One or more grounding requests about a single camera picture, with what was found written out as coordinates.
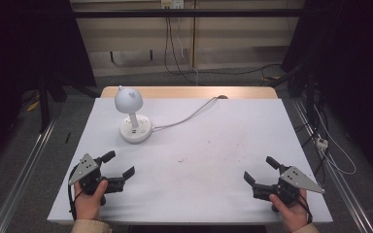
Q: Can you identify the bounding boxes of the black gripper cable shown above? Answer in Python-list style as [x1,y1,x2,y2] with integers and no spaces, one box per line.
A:
[290,188,314,225]
[66,164,85,222]

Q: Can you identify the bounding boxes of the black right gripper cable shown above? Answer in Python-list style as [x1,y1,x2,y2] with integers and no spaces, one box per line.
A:
[290,188,314,225]

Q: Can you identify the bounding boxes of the white lamp cable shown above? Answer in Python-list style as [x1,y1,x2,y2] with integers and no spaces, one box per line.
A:
[151,96,220,132]

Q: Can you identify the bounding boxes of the black horizontal bar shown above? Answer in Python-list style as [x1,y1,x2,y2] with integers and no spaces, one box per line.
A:
[72,8,306,19]

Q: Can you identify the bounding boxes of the metal floor rail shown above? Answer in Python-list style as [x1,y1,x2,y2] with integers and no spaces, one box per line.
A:
[0,118,58,233]
[291,99,373,233]

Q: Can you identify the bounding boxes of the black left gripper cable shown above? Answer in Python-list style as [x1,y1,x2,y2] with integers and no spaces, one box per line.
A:
[66,164,85,222]

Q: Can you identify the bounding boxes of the white power strip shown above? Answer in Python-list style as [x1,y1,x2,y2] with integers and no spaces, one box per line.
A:
[315,135,330,151]

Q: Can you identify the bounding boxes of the white wall socket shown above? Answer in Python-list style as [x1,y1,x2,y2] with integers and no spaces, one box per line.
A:
[160,0,186,10]

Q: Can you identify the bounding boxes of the white desk lamp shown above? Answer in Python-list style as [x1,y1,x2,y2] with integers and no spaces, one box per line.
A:
[114,84,153,145]

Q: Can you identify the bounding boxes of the person's left hand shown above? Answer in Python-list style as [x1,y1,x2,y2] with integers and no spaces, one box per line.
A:
[74,179,109,221]

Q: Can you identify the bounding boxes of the black floor cable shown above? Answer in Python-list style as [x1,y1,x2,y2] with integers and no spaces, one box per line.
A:
[174,63,284,78]

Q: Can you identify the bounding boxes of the black hanging cable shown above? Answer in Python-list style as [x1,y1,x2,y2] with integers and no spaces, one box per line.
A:
[163,16,208,86]

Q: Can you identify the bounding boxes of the thin white hanging cable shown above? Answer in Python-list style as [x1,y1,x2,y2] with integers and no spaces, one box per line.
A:
[176,17,200,85]

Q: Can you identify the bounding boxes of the white table mat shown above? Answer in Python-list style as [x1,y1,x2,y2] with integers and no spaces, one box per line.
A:
[47,97,334,225]

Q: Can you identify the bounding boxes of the person's right hand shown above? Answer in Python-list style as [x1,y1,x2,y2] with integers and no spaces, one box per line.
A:
[268,188,310,233]

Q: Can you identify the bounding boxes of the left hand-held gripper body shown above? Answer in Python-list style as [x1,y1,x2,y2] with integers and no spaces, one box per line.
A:
[68,152,126,207]

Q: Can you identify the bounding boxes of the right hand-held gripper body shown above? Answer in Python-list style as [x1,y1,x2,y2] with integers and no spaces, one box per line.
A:
[252,164,325,214]

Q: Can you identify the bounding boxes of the white floor cable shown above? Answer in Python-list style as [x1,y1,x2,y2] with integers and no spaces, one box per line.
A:
[313,105,357,177]

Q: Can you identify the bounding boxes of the black curtain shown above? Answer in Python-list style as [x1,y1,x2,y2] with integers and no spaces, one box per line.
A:
[281,0,373,178]
[0,0,97,169]

